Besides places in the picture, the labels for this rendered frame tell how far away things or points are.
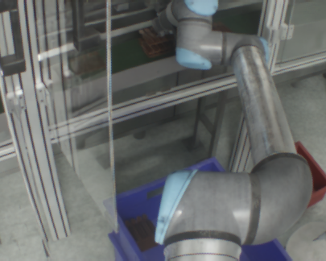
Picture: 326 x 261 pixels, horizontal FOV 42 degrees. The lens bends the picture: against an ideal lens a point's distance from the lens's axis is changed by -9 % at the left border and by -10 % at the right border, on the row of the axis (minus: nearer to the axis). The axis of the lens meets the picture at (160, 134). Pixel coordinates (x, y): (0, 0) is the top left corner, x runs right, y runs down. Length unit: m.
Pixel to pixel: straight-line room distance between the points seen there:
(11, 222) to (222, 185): 1.38
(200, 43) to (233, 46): 0.09
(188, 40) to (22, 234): 1.12
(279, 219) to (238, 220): 0.07
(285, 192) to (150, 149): 1.49
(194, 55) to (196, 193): 0.54
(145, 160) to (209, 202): 1.44
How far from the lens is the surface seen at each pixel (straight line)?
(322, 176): 2.05
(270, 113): 0.87
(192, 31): 1.14
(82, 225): 1.88
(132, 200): 1.46
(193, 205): 0.65
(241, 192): 0.66
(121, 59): 1.50
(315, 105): 2.56
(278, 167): 0.72
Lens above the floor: 1.59
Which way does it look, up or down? 46 degrees down
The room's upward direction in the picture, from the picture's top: 4 degrees clockwise
